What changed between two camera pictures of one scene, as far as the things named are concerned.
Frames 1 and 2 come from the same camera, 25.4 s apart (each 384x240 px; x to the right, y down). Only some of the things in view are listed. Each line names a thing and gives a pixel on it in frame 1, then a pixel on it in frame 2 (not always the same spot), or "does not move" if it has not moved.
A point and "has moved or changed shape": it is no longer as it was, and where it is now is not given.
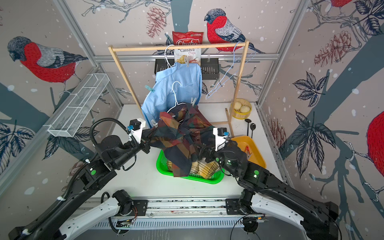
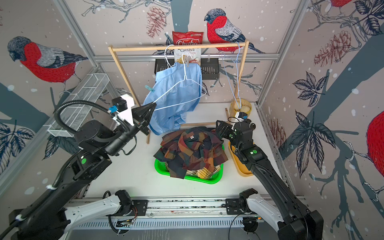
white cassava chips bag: x=194 y=55 does not move
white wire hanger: x=168 y=63 does not move
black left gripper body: x=144 y=144 → x=138 y=123
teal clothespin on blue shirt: x=149 y=88 does not move
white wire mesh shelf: x=70 y=120 does not move
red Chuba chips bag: x=188 y=38 does not move
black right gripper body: x=214 y=155 → x=228 y=133
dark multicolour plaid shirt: x=180 y=131 has moved or changed shape
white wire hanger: x=176 y=98 → x=184 y=78
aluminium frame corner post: x=83 y=39 does not move
